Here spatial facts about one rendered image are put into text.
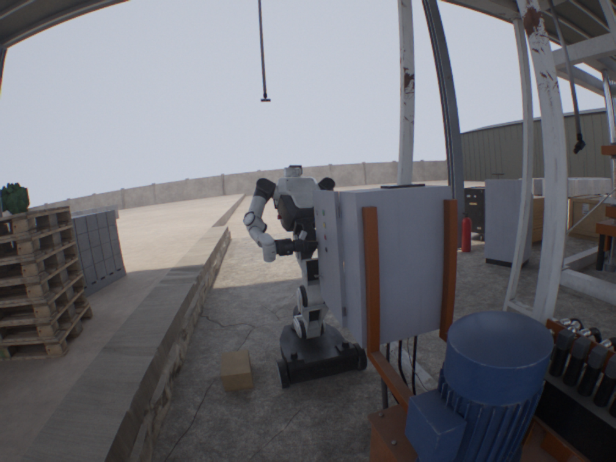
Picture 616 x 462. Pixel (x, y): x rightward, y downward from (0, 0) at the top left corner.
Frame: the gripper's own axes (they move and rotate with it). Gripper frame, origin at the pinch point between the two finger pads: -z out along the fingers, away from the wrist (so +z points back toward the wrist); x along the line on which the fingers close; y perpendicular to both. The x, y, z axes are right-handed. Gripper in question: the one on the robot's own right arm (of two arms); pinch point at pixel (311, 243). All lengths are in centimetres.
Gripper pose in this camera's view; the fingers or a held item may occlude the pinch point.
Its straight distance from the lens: 158.6
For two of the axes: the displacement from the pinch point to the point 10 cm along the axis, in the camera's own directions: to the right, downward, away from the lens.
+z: -9.8, 1.2, -1.8
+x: -2.0, -1.5, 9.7
